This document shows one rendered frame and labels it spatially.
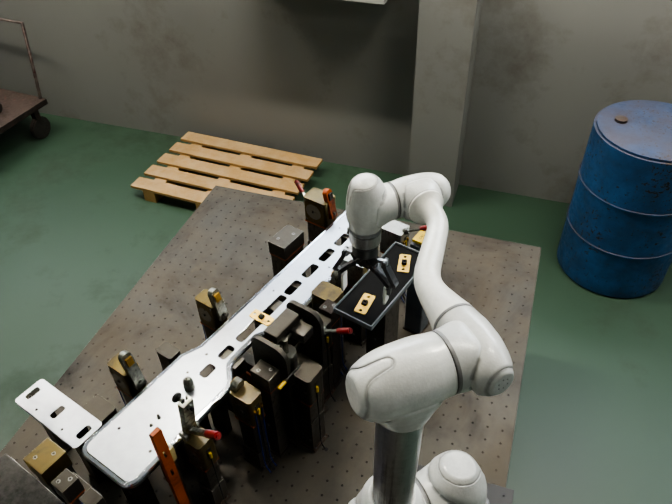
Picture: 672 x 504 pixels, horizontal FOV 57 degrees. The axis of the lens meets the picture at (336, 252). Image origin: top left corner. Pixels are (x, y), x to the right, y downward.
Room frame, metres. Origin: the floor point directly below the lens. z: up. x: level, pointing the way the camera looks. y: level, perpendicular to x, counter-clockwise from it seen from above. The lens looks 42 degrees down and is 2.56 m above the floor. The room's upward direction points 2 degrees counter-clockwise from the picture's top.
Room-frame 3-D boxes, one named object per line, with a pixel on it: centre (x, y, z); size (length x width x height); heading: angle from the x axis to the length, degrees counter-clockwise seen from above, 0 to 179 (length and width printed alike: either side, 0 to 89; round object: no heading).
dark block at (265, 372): (1.11, 0.22, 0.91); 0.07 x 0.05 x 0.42; 54
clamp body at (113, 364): (1.21, 0.68, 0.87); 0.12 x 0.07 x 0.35; 54
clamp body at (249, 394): (1.06, 0.26, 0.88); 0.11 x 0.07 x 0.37; 54
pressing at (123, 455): (1.44, 0.25, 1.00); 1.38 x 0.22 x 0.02; 144
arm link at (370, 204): (1.32, -0.09, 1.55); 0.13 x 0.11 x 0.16; 110
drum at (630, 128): (2.66, -1.61, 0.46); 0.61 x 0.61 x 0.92
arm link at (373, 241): (1.31, -0.08, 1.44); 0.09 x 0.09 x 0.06
